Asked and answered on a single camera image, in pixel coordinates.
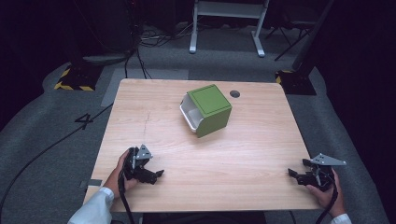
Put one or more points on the white metal desk frame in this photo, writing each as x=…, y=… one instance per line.
x=229, y=9

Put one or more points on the dark round table grommet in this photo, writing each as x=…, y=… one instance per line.
x=234, y=93

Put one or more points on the person's right hand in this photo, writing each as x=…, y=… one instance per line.
x=331, y=199

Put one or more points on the dark slanted stand pole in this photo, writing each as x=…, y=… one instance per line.
x=314, y=34

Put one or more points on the white plastic drawer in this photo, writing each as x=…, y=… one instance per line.
x=190, y=112

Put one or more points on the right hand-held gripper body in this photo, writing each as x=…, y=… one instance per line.
x=320, y=177

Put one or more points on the green drawer cabinet box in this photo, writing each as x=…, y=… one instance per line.
x=211, y=109

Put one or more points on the person's left hand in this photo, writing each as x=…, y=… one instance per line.
x=117, y=177

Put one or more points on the grey tape piece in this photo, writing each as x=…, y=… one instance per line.
x=94, y=182

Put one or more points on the black stand base hazard stripes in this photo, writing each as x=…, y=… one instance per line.
x=77, y=79
x=295, y=83

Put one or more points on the black tripod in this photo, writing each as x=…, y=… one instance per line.
x=291, y=34

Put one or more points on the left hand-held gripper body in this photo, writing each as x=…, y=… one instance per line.
x=137, y=163

